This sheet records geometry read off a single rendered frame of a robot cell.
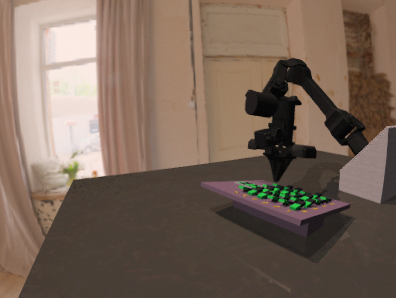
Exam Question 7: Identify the mauve switch panel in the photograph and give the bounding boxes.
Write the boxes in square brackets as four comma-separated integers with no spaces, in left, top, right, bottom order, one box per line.
[201,180,351,237]

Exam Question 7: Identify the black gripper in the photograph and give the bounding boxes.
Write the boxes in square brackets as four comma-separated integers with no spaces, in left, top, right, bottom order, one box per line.
[248,119,317,182]

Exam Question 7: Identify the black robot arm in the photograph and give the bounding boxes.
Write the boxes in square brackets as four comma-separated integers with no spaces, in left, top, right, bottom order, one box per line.
[245,58,369,156]

